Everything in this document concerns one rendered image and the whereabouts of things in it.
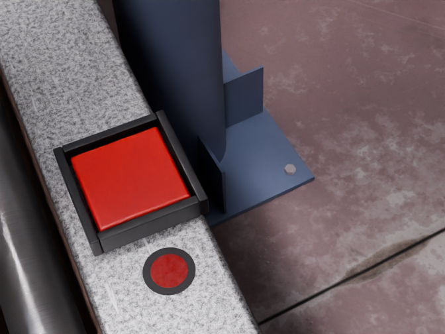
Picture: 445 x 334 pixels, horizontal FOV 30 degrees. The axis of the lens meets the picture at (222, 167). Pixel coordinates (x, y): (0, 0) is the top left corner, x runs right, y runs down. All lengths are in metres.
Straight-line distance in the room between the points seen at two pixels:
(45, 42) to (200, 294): 0.23
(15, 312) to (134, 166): 0.11
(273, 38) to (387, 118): 0.32
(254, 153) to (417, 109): 0.36
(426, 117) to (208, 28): 0.59
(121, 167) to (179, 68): 0.83
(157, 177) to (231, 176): 1.10
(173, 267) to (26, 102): 0.17
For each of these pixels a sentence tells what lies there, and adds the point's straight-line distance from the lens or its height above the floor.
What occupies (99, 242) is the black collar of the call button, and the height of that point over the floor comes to 0.93.
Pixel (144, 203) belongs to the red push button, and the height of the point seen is 0.93.
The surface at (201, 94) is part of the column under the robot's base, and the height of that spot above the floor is 0.26.
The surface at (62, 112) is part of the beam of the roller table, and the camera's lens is 0.58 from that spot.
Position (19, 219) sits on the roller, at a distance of 0.53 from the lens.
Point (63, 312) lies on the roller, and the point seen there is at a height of 0.92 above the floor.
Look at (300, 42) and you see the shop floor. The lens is 1.85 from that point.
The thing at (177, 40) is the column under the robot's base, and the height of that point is 0.41.
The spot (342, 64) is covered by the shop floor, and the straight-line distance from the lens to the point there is 1.81.
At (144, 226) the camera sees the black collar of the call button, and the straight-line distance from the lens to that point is 0.50.
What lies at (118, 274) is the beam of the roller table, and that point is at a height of 0.91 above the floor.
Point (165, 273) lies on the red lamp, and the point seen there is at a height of 0.92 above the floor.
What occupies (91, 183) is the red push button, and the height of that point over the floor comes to 0.93.
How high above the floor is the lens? 1.36
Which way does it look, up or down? 56 degrees down
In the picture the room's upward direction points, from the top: 3 degrees counter-clockwise
